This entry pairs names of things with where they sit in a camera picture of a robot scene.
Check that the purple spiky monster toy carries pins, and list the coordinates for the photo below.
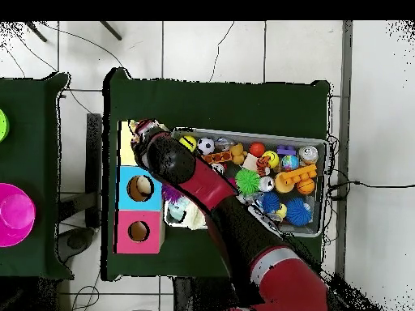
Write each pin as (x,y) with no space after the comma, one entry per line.
(170,193)

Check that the mint waffle cloth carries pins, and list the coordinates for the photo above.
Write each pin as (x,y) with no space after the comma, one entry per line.
(176,210)

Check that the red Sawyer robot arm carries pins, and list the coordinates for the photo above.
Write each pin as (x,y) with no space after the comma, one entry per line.
(207,184)

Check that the wooden box with three holes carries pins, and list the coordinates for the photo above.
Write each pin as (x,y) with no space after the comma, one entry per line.
(139,246)

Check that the shallow clear mesh bin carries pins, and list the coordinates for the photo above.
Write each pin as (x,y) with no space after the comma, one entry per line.
(308,142)

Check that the plain yellow ball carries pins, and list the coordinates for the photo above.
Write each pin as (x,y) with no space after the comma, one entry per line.
(188,142)

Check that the black and white soccer ball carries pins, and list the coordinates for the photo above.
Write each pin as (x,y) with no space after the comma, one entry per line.
(206,146)

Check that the dark green tablecloth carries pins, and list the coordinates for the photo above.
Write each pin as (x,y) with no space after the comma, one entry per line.
(210,103)
(26,97)

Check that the black tripod leg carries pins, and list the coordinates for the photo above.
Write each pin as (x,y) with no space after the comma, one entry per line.
(111,30)
(35,31)

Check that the yellow smiley face ball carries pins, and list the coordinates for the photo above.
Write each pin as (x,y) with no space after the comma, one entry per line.
(270,159)

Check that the green plastic bowl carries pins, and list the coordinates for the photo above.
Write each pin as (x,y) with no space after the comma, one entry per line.
(2,126)

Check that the blue globe ball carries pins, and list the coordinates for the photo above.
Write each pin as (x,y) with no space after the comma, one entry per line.
(290,162)

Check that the long orange plastic brick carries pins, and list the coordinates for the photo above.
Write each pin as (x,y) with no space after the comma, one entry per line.
(296,176)

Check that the crushed silver drink can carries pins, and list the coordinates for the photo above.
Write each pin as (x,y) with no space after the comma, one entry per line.
(308,155)

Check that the pink plastic bowl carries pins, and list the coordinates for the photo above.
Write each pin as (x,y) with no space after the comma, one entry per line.
(16,233)

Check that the orange basketball toy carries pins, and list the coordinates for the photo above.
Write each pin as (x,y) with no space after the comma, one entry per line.
(306,187)

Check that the blue spiky rubber ball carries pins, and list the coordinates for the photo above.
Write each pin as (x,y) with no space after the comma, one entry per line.
(298,212)

